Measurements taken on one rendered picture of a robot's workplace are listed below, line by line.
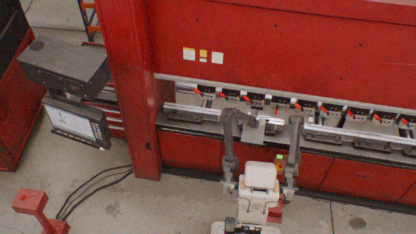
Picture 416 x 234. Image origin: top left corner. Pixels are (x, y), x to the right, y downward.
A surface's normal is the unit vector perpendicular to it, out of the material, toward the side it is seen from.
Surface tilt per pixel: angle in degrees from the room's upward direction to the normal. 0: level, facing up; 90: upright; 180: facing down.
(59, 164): 0
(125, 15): 90
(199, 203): 0
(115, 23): 90
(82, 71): 1
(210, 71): 90
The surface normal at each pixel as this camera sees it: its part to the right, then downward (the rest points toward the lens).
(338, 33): -0.17, 0.77
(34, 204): 0.03, -0.62
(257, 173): -0.05, 0.17
